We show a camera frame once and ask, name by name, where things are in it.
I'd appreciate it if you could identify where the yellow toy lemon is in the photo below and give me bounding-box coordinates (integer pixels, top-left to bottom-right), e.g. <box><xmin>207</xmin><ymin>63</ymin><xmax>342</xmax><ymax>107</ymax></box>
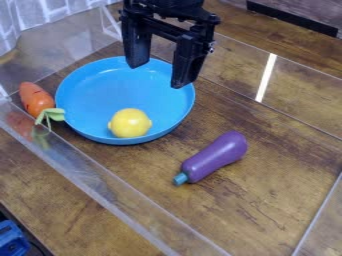
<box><xmin>107</xmin><ymin>108</ymin><xmax>153</xmax><ymax>138</ymax></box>

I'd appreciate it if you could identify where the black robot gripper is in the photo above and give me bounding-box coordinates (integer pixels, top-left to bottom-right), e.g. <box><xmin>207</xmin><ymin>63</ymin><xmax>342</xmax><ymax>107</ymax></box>
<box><xmin>121</xmin><ymin>0</ymin><xmax>221</xmax><ymax>89</ymax></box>

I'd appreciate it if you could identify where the blue object at corner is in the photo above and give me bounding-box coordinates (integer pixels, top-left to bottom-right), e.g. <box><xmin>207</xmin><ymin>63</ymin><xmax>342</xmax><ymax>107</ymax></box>
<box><xmin>0</xmin><ymin>220</ymin><xmax>30</xmax><ymax>256</ymax></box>

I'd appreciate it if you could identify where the blue round plastic tray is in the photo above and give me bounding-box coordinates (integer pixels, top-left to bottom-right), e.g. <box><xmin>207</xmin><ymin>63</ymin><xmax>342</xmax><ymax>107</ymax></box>
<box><xmin>55</xmin><ymin>56</ymin><xmax>195</xmax><ymax>145</ymax></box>

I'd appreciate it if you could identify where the clear acrylic enclosure wall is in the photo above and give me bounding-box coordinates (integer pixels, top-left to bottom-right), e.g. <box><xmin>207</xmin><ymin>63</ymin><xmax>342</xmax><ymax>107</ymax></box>
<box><xmin>0</xmin><ymin>0</ymin><xmax>342</xmax><ymax>256</ymax></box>

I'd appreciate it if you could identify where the purple toy eggplant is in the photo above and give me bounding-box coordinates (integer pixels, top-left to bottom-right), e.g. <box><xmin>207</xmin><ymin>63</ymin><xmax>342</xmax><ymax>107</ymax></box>
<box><xmin>173</xmin><ymin>131</ymin><xmax>249</xmax><ymax>186</ymax></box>

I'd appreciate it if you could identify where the orange toy carrot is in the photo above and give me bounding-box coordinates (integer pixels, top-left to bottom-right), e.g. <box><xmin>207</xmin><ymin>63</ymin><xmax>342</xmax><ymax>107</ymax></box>
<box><xmin>19</xmin><ymin>82</ymin><xmax>66</xmax><ymax>126</ymax></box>

